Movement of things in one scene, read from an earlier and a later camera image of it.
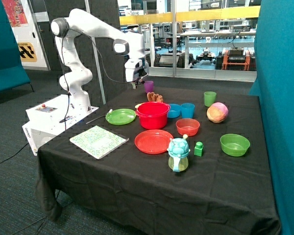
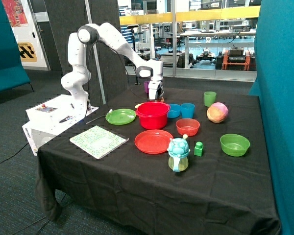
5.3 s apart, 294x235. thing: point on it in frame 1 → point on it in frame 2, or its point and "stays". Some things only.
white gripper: (134, 70) → (153, 86)
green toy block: (198, 149) stays
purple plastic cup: (149, 85) stays
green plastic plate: (120, 116) stays
